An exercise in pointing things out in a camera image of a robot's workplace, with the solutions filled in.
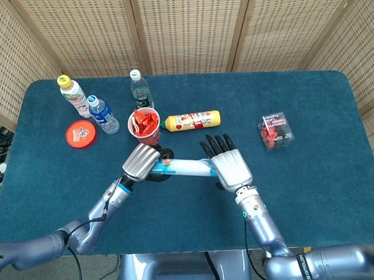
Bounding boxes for black cable on base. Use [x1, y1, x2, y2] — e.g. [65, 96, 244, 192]
[205, 252, 221, 280]

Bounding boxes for red cup with snack packets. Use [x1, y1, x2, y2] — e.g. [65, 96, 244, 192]
[127, 107, 163, 147]

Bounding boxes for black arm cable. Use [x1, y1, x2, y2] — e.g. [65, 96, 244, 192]
[61, 180, 126, 280]
[243, 217, 262, 280]

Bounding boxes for clear box of red capsules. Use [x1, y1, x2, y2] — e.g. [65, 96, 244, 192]
[256, 110, 296, 152]

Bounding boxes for black floor cable bundle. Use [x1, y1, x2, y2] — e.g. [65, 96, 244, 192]
[0, 121, 17, 164]

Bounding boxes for green label water bottle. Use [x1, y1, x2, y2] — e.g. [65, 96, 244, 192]
[129, 68, 155, 112]

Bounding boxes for thin blue floor cable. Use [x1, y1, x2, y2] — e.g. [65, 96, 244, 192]
[86, 260, 123, 280]

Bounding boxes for blue label water bottle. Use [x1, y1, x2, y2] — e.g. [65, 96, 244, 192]
[87, 94, 120, 136]

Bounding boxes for yellow squeeze bottle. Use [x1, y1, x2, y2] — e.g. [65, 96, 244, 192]
[160, 110, 222, 133]

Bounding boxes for yellow cap white drink bottle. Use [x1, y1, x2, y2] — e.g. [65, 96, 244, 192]
[56, 74, 93, 120]

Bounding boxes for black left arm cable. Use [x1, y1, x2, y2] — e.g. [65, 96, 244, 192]
[61, 180, 126, 280]

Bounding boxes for blue felt table mat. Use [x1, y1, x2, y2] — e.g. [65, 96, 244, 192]
[0, 64, 374, 262]

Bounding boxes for silver-blue robot base column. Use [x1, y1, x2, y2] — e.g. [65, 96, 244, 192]
[117, 248, 268, 280]

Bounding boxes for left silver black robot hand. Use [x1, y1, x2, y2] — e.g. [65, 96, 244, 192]
[121, 141, 177, 185]

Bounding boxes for red round plastic lid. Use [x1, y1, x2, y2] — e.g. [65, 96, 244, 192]
[65, 118, 98, 150]

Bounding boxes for white blue tube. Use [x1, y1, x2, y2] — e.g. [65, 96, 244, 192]
[150, 155, 220, 181]

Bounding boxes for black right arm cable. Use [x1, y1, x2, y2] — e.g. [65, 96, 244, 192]
[243, 217, 262, 280]

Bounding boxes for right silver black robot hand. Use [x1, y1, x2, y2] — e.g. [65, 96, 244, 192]
[198, 132, 254, 195]

